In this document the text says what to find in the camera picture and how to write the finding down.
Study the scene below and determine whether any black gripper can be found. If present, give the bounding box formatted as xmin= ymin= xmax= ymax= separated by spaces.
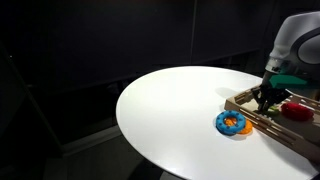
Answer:
xmin=251 ymin=74 xmax=308 ymax=115

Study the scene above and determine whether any light green ring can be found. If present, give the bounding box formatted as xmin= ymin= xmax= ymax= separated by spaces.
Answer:
xmin=265 ymin=105 xmax=281 ymax=117

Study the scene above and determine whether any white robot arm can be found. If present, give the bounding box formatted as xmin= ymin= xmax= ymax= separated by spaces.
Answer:
xmin=254 ymin=11 xmax=320 ymax=112

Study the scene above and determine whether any wooden slatted tray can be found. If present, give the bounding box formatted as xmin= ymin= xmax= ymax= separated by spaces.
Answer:
xmin=224 ymin=86 xmax=320 ymax=163

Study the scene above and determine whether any large red ring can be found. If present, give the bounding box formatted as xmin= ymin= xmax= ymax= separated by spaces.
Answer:
xmin=280 ymin=102 xmax=315 ymax=122

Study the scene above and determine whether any orange ring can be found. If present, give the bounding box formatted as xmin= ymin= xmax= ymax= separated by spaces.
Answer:
xmin=225 ymin=118 xmax=254 ymax=136

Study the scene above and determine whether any blue ring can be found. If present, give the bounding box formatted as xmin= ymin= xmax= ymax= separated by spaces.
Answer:
xmin=215 ymin=110 xmax=247 ymax=136

